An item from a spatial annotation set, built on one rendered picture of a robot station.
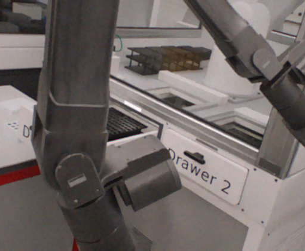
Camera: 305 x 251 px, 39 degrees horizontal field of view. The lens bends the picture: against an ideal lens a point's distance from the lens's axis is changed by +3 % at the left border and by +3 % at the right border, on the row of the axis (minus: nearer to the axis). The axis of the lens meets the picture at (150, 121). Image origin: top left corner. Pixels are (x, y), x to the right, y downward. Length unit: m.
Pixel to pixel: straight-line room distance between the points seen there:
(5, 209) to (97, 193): 1.04
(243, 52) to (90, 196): 0.46
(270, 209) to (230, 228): 0.16
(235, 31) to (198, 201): 0.67
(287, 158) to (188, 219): 0.41
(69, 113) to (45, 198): 1.15
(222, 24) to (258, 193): 0.55
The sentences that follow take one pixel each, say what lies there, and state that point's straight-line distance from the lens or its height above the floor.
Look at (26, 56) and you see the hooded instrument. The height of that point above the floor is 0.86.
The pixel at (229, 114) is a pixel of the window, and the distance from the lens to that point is 1.19.
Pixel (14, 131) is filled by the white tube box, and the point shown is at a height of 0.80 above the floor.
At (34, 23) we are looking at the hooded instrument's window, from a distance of 2.08.
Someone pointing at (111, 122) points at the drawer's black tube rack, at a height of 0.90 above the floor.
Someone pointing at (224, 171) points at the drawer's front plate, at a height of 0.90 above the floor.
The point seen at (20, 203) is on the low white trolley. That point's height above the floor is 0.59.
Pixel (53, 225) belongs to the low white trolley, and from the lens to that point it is 1.61.
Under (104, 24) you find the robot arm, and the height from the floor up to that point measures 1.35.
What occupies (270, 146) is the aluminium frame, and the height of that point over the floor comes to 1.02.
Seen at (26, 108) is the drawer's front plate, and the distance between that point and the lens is 1.29.
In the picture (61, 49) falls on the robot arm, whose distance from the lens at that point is 0.36.
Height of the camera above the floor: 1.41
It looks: 21 degrees down
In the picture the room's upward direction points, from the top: 11 degrees clockwise
